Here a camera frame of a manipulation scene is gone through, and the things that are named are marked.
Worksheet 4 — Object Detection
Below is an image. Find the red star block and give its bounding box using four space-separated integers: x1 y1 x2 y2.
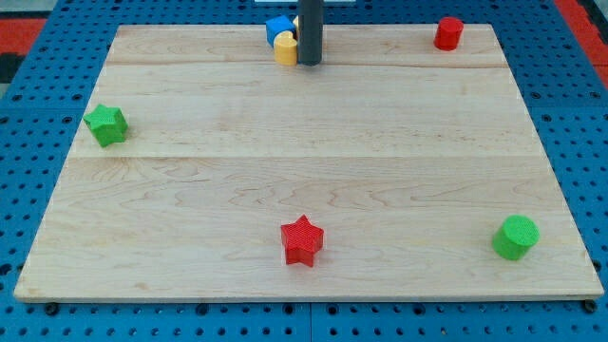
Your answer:
280 215 324 267

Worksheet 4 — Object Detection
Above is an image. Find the green star block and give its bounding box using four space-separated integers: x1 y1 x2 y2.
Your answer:
83 104 128 147

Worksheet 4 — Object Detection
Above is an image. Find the yellow heart block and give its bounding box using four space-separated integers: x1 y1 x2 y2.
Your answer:
274 30 298 67

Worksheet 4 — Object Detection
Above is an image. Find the blue cube block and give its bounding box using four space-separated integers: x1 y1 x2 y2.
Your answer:
265 15 296 47

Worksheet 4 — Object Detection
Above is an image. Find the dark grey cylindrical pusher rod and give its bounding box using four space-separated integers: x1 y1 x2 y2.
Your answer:
297 0 324 67

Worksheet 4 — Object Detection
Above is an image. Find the red cylinder block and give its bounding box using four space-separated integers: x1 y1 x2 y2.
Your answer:
433 16 465 51

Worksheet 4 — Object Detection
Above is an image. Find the green cylinder block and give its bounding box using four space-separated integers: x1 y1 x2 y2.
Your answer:
491 215 541 260

